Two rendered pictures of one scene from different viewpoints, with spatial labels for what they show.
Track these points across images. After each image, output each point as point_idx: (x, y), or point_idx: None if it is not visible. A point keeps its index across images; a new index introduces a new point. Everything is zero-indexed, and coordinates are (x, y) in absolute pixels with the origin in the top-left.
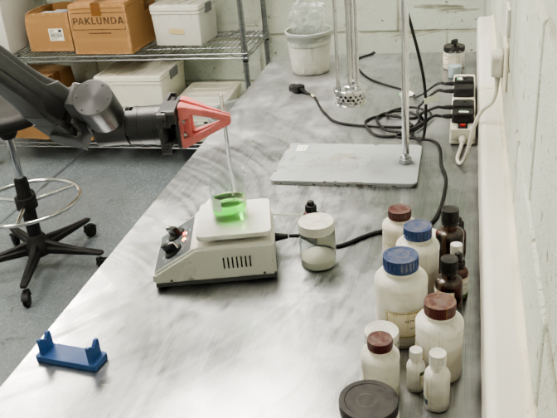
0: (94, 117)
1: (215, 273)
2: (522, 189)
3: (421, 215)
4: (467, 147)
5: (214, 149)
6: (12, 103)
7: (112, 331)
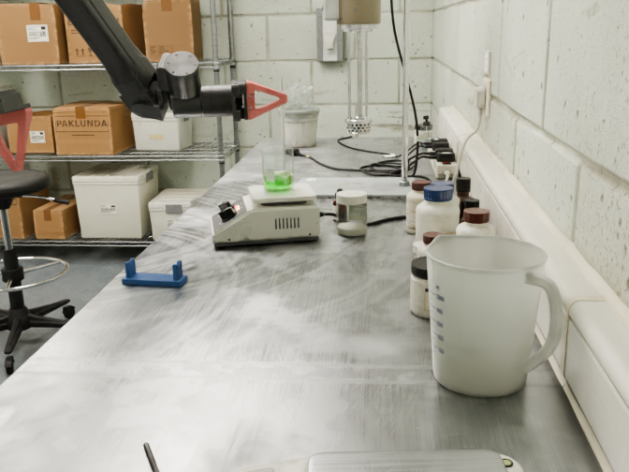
0: (182, 79)
1: (267, 233)
2: (529, 137)
3: None
4: (456, 169)
5: (231, 183)
6: (109, 68)
7: (184, 268)
